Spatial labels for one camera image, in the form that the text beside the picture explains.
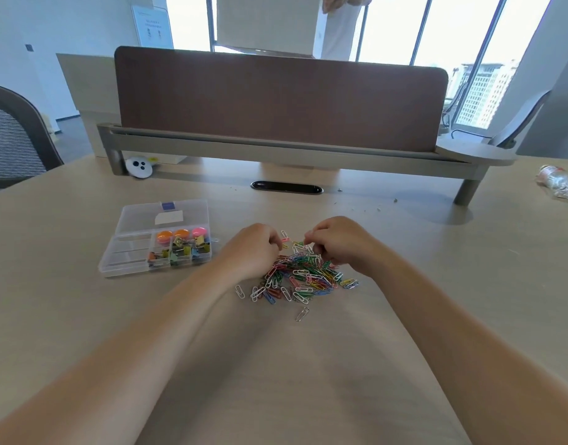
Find person's left hand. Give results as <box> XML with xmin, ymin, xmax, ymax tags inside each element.
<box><xmin>217</xmin><ymin>222</ymin><xmax>284</xmax><ymax>280</ymax></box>

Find person's right hand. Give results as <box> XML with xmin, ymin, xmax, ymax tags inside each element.
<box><xmin>304</xmin><ymin>216</ymin><xmax>388</xmax><ymax>278</ymax></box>

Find person's right forearm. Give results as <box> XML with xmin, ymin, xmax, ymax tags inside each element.
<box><xmin>358</xmin><ymin>248</ymin><xmax>568</xmax><ymax>445</ymax></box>

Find person's left forearm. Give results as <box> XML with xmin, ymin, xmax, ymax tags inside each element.
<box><xmin>0</xmin><ymin>259</ymin><xmax>262</xmax><ymax>445</ymax></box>

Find pile of coloured paper clips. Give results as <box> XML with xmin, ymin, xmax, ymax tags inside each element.
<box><xmin>235</xmin><ymin>230</ymin><xmax>360</xmax><ymax>323</ymax></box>

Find heap of coloured binder clips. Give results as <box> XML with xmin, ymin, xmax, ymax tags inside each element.
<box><xmin>147</xmin><ymin>236</ymin><xmax>212</xmax><ymax>269</ymax></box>

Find clear plastic organizer box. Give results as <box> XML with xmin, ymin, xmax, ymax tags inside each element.
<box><xmin>98</xmin><ymin>199</ymin><xmax>214</xmax><ymax>278</ymax></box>

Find brown desk divider panel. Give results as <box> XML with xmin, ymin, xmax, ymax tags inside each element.
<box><xmin>114</xmin><ymin>46</ymin><xmax>450</xmax><ymax>153</ymax></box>

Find white round device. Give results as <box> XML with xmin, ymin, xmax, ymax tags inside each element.
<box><xmin>125</xmin><ymin>155</ymin><xmax>156</xmax><ymax>180</ymax></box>

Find beige roller blind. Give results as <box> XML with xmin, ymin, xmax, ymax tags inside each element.
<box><xmin>216</xmin><ymin>0</ymin><xmax>323</xmax><ymax>57</ymax></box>

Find crushed clear plastic bottle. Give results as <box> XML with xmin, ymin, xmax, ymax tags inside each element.
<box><xmin>536</xmin><ymin>165</ymin><xmax>568</xmax><ymax>200</ymax></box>

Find grey mesh office chair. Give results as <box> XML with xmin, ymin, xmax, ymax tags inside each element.
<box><xmin>0</xmin><ymin>82</ymin><xmax>65</xmax><ymax>196</ymax></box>

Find black cable grommet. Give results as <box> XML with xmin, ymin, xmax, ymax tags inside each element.
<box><xmin>250</xmin><ymin>180</ymin><xmax>325</xmax><ymax>196</ymax></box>

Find grey divider base rail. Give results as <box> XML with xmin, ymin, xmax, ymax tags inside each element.
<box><xmin>96</xmin><ymin>123</ymin><xmax>517</xmax><ymax>206</ymax></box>

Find white wall sign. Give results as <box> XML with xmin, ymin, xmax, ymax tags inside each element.
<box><xmin>131</xmin><ymin>4</ymin><xmax>174</xmax><ymax>51</ymax></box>

